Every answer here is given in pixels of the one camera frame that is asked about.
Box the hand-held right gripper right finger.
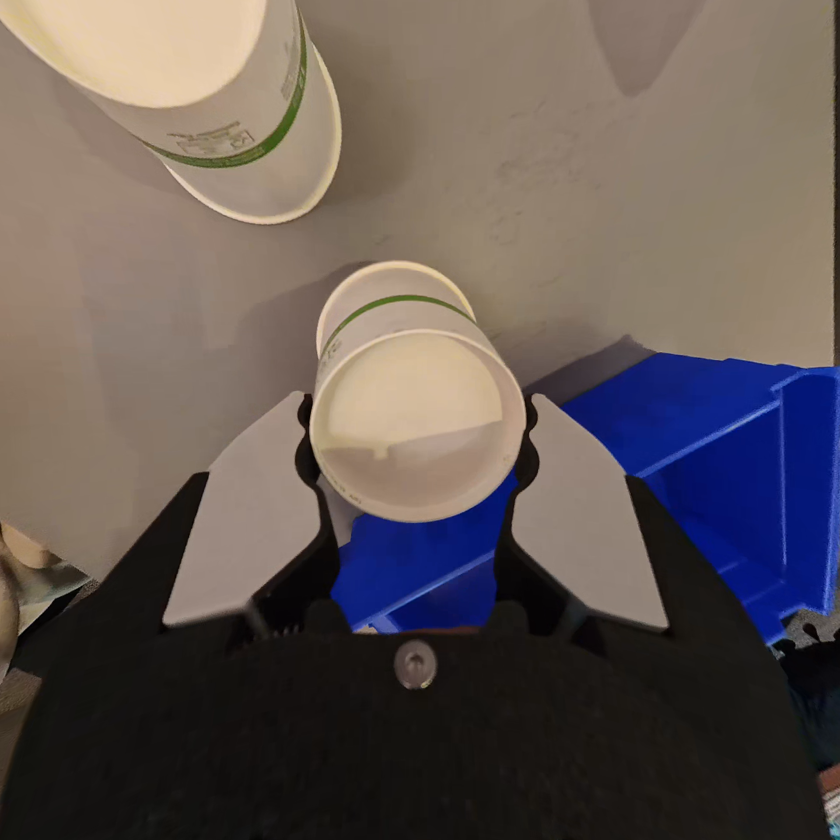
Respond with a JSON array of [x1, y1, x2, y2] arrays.
[[497, 392, 672, 642]]

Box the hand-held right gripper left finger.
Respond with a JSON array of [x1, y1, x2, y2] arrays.
[[161, 392, 340, 629]]

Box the white green striped paper cup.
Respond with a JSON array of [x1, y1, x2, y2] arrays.
[[308, 260, 528, 524], [0, 0, 343, 225]]

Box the blue plastic bin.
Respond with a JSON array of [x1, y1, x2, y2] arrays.
[[330, 352, 840, 647]]

